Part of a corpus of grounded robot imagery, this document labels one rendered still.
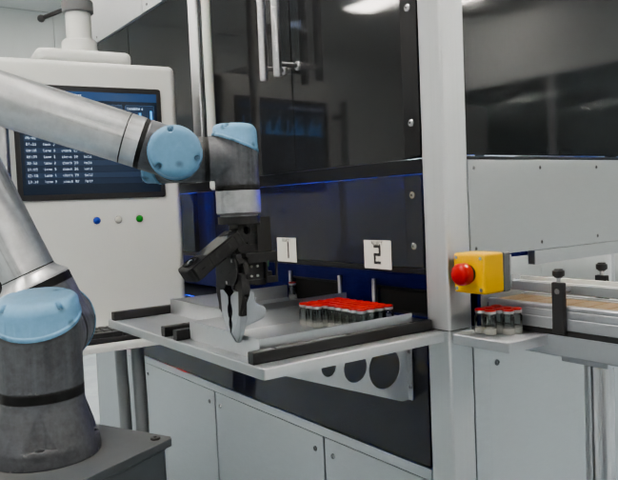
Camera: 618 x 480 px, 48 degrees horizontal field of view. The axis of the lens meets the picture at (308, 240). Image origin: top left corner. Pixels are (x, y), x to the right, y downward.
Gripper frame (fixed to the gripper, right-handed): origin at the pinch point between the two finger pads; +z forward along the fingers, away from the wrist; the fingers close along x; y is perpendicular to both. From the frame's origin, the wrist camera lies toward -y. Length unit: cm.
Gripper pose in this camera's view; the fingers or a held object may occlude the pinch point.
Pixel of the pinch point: (233, 335)
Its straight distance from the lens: 118.0
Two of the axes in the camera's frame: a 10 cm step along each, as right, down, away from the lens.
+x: -5.8, -0.2, 8.1
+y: 8.1, -0.6, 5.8
